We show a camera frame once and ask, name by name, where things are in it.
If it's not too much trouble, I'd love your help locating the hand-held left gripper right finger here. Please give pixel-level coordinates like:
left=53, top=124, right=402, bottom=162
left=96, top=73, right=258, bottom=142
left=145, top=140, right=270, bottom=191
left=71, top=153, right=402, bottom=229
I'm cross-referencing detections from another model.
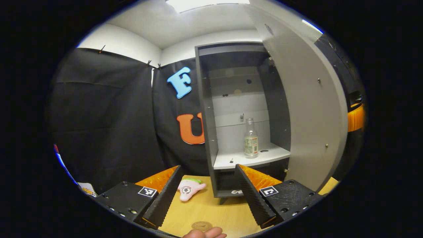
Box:
left=235, top=164, right=324, bottom=229

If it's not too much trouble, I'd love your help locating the dark grey cabinet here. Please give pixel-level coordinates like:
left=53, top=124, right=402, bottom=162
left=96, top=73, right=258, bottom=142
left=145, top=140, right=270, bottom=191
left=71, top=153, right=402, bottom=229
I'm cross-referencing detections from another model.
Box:
left=195, top=41, right=292, bottom=205

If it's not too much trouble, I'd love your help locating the round wooden coaster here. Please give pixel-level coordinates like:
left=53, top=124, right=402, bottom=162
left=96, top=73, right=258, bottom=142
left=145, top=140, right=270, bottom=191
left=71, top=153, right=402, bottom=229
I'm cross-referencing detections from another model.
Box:
left=191, top=221, right=213, bottom=232

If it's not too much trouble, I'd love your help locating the blue and red panel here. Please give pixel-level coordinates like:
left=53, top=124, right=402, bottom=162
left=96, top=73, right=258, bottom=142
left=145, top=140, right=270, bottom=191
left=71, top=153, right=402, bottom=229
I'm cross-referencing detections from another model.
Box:
left=54, top=144, right=78, bottom=184

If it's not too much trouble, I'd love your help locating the clear glass bottle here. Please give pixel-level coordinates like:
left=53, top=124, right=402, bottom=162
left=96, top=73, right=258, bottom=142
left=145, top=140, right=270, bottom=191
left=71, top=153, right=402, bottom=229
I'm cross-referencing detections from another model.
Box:
left=244, top=118, right=259, bottom=158

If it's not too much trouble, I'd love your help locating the beige cabinet door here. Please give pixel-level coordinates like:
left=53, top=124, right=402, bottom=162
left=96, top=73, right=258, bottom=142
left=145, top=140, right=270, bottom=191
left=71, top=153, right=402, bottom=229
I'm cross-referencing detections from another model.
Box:
left=246, top=2, right=348, bottom=193

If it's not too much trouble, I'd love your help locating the black backdrop cloth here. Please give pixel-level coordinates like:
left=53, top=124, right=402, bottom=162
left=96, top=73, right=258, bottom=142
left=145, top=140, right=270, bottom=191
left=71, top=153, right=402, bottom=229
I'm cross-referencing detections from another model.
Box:
left=50, top=33, right=366, bottom=195

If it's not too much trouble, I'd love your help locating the pink plush toy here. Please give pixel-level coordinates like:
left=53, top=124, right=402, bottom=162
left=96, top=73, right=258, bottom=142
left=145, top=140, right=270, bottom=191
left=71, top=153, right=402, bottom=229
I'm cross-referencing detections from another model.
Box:
left=177, top=178, right=207, bottom=202

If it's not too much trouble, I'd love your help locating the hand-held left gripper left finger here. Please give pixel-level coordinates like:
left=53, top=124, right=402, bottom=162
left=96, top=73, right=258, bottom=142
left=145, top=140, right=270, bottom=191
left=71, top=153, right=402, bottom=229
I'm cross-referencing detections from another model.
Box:
left=95, top=165, right=184, bottom=229

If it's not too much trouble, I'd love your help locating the white printed paper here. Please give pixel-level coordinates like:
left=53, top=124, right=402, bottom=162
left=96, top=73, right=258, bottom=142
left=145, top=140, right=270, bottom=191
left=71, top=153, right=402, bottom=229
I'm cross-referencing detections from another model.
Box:
left=78, top=182, right=98, bottom=198

